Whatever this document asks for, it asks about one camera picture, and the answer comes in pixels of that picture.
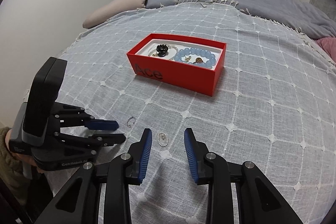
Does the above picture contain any small pearl bracelet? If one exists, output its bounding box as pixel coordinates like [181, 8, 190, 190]
[157, 132, 169, 147]

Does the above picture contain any left hand in sleeve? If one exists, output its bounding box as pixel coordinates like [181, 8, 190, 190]
[1, 127, 51, 205]

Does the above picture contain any black flower hair clip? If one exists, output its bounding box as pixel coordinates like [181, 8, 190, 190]
[156, 44, 169, 57]

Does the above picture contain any grey checked bedspread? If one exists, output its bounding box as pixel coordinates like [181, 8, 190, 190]
[58, 3, 335, 223]

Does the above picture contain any pearl strand in box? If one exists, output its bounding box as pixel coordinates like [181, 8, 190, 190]
[148, 44, 179, 60]

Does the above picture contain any red Ace box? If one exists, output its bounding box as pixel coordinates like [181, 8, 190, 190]
[127, 34, 227, 96]

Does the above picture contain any beige pillow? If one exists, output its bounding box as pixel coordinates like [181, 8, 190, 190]
[83, 0, 147, 29]

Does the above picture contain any pink pillow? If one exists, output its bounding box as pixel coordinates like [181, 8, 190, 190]
[315, 37, 336, 62]

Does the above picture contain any grey blue duvet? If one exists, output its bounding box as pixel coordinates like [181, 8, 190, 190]
[146, 0, 335, 39]

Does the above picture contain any blue bead bracelet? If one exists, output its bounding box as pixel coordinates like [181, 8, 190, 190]
[172, 47, 217, 69]

